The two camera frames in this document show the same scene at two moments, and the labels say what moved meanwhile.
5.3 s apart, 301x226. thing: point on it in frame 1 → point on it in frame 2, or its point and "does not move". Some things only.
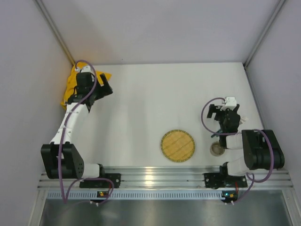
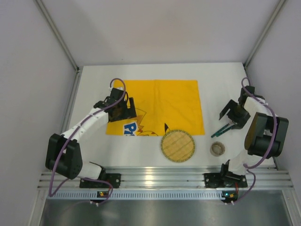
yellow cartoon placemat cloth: (71, 81) → (161, 105)
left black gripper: (99, 91) → (125, 112)
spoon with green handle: (219, 131) does not move
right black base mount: (218, 180) does not move
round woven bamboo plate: (178, 145) does not move
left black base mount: (115, 177) does not move
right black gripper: (217, 114) → (234, 115)
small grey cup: (216, 149) does not move
